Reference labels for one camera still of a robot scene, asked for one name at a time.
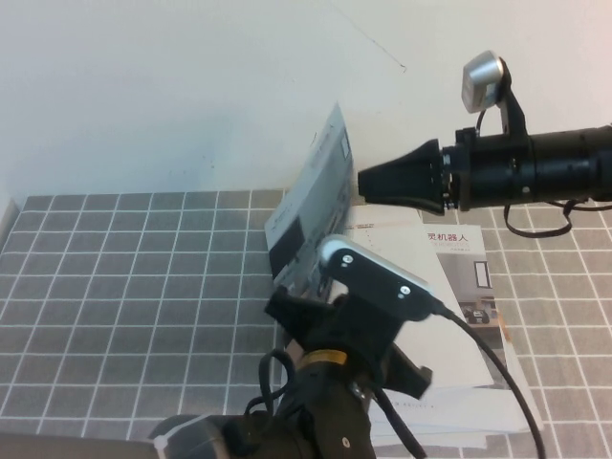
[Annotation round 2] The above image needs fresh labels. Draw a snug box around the checked tablecloth with white grid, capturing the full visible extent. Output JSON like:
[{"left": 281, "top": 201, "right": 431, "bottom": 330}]
[{"left": 0, "top": 188, "right": 612, "bottom": 459}]

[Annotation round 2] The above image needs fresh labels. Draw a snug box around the large white brochure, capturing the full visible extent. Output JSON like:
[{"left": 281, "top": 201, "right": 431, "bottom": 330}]
[{"left": 274, "top": 324, "right": 546, "bottom": 436}]

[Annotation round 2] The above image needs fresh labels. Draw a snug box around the yellow tape band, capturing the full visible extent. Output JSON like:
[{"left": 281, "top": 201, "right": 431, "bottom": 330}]
[{"left": 304, "top": 348, "right": 349, "bottom": 368}]

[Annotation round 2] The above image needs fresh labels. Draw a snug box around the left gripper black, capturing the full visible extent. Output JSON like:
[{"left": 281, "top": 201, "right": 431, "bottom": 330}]
[{"left": 265, "top": 286, "right": 435, "bottom": 459}]

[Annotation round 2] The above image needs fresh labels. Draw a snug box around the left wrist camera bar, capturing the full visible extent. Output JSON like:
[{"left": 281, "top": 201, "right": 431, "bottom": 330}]
[{"left": 318, "top": 233, "right": 434, "bottom": 322}]

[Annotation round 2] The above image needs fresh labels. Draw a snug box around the AgileX brochure with robot cover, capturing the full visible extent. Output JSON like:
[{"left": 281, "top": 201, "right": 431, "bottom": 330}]
[
  {"left": 372, "top": 222, "right": 532, "bottom": 422},
  {"left": 264, "top": 99, "right": 496, "bottom": 389}
]

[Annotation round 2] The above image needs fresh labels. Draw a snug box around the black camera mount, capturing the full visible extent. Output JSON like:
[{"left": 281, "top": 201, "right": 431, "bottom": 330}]
[
  {"left": 329, "top": 281, "right": 434, "bottom": 364},
  {"left": 494, "top": 59, "right": 530, "bottom": 140}
]

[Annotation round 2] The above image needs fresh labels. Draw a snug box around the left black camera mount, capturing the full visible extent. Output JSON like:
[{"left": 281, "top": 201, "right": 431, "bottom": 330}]
[{"left": 329, "top": 281, "right": 434, "bottom": 364}]

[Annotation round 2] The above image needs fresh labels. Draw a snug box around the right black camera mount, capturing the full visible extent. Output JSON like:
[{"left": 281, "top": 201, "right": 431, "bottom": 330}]
[{"left": 494, "top": 59, "right": 530, "bottom": 140}]

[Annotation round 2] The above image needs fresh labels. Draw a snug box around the thin black cable loop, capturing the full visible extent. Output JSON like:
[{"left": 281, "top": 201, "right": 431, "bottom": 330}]
[{"left": 243, "top": 348, "right": 297, "bottom": 431}]

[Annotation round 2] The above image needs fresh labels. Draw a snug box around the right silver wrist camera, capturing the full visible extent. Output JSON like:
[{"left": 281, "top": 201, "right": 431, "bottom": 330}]
[{"left": 460, "top": 50, "right": 507, "bottom": 115}]

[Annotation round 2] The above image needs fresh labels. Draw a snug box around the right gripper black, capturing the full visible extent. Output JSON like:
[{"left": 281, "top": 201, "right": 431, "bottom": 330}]
[{"left": 358, "top": 127, "right": 533, "bottom": 215}]

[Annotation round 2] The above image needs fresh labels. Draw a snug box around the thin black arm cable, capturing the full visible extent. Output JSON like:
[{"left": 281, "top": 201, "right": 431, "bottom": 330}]
[{"left": 503, "top": 198, "right": 612, "bottom": 239}]

